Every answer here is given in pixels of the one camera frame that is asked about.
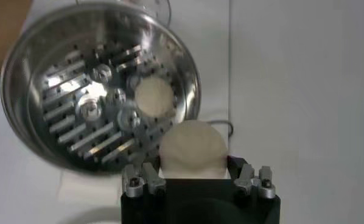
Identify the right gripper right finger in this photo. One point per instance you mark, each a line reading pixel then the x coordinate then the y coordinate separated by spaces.
pixel 246 178

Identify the perforated steel steamer basket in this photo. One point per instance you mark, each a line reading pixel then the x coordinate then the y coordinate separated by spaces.
pixel 63 91

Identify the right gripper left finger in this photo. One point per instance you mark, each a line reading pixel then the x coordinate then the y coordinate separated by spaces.
pixel 153 178

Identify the white steamed baozi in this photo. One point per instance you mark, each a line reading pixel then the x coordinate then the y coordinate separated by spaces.
pixel 192 146
pixel 154 95

